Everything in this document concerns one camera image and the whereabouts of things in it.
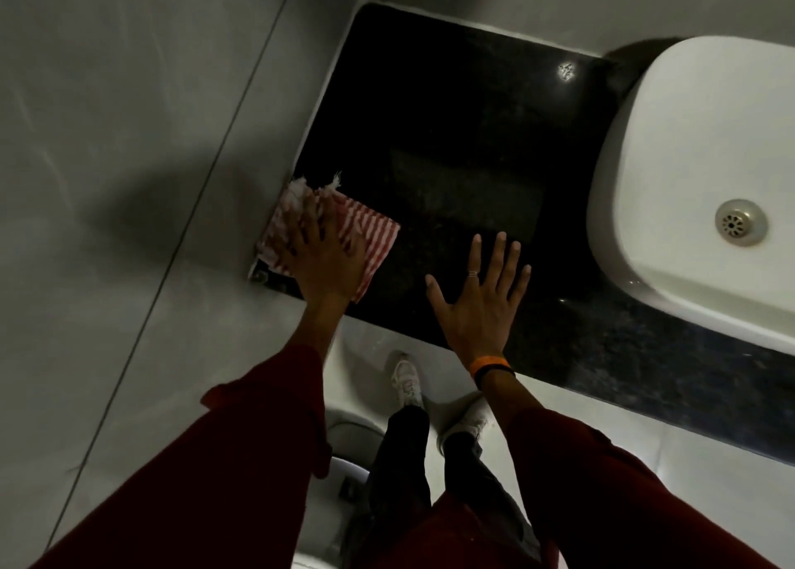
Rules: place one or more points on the person's right hand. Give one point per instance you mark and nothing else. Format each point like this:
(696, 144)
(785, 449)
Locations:
(481, 317)

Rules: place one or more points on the person's left hand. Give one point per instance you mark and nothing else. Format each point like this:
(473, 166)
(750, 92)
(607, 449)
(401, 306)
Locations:
(326, 267)

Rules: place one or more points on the person's right middle finger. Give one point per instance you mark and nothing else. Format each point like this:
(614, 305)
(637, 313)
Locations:
(498, 258)

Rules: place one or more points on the person's right little finger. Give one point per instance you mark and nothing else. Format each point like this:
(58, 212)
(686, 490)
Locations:
(524, 286)

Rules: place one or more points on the person's left middle finger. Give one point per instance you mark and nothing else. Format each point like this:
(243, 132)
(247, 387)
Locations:
(318, 222)

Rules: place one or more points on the person's left thumb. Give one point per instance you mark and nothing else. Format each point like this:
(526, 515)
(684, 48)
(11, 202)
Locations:
(358, 249)

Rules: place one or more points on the person's left little finger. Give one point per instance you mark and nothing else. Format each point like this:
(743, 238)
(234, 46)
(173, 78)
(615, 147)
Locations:
(284, 253)

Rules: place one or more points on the person's right thumb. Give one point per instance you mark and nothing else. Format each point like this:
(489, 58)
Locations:
(440, 292)

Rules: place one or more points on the red white striped cloth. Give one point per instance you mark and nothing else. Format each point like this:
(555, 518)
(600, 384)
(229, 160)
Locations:
(372, 243)

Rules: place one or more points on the person's right forearm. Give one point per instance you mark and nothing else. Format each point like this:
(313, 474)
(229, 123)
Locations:
(596, 469)

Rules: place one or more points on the person's left forearm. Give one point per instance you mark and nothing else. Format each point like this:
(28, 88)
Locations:
(248, 438)

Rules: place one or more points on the orange black wristband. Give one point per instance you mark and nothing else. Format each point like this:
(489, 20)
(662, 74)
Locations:
(490, 365)

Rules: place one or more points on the white left shoe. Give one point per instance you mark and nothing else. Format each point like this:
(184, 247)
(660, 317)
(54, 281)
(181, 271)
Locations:
(407, 382)

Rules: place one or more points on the white shoe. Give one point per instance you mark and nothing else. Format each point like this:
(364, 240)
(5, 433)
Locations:
(469, 426)
(407, 382)

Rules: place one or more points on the white right shoe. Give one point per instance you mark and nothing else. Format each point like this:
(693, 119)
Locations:
(469, 426)

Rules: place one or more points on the black trousers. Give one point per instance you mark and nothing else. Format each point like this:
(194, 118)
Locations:
(400, 463)

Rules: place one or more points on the white toilet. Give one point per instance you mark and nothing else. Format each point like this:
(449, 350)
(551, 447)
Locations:
(348, 463)

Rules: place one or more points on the white ceramic sink basin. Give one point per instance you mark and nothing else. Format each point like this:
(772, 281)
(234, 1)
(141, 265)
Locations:
(671, 152)

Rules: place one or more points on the metal sink drain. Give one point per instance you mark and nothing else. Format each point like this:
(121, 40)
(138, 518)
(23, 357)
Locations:
(740, 222)

